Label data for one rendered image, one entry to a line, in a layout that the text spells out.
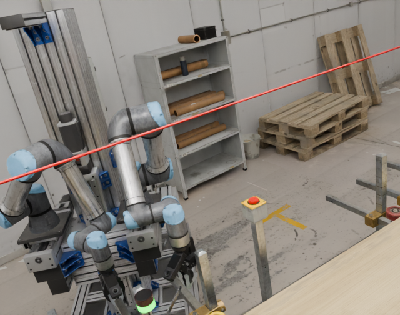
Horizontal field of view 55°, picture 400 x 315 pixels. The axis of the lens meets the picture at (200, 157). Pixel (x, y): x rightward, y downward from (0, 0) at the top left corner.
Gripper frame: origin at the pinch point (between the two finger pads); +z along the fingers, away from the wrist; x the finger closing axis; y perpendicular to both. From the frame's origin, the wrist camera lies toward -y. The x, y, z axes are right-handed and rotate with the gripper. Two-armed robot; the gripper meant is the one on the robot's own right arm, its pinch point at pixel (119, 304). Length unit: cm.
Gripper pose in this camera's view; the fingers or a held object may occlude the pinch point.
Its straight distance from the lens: 180.1
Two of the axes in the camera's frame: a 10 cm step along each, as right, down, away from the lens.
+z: 1.7, 9.0, 3.9
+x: -8.5, 3.3, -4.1
